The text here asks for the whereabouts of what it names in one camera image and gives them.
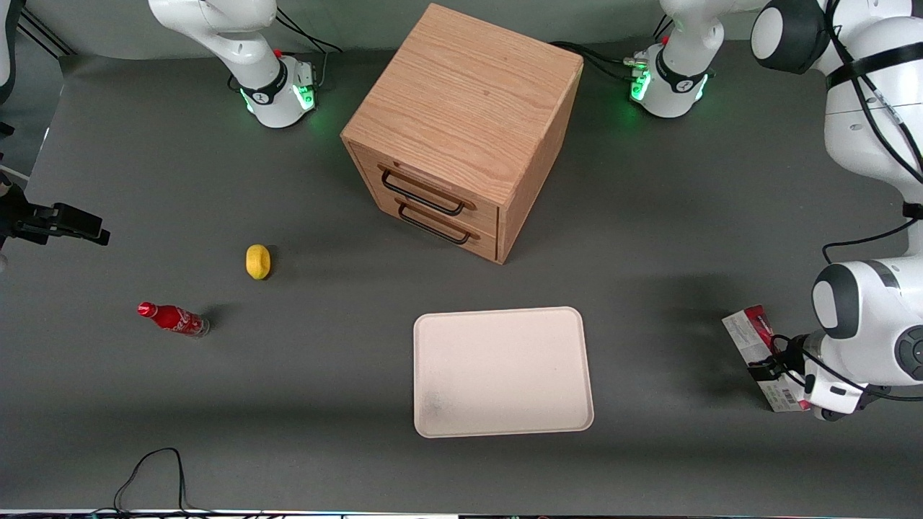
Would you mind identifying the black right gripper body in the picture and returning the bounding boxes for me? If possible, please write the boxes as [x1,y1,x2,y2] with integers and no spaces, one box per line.
[0,183,34,246]

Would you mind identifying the wooden drawer cabinet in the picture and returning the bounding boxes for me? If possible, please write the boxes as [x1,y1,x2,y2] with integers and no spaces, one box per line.
[340,3,585,265]

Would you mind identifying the beige plastic tray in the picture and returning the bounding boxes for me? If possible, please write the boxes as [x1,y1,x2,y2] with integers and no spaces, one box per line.
[413,306,595,439]

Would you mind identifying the red cookie box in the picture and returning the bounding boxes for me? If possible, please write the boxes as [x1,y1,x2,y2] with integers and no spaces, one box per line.
[722,304,813,413]

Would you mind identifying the wooden drawer with black handle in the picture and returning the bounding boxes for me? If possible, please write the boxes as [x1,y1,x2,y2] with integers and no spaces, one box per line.
[363,189,499,262]
[352,146,500,233]

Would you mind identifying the black frame bar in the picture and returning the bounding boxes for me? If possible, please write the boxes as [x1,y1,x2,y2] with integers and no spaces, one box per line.
[16,9,76,58]

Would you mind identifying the black left base cables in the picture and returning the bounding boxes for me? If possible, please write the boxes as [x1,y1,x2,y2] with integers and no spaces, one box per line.
[549,16,675,81]

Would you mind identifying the black looped table cable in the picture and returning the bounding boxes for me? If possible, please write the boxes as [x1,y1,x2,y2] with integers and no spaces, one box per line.
[88,447,217,517]

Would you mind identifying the black right base cables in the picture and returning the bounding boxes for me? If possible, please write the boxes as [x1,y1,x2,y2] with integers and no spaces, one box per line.
[275,6,344,93]

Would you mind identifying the black base cables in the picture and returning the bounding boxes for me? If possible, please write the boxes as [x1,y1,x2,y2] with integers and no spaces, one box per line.
[275,6,344,93]
[549,16,675,81]

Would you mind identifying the red cola bottle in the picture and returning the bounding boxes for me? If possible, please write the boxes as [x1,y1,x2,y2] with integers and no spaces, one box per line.
[137,301,211,338]

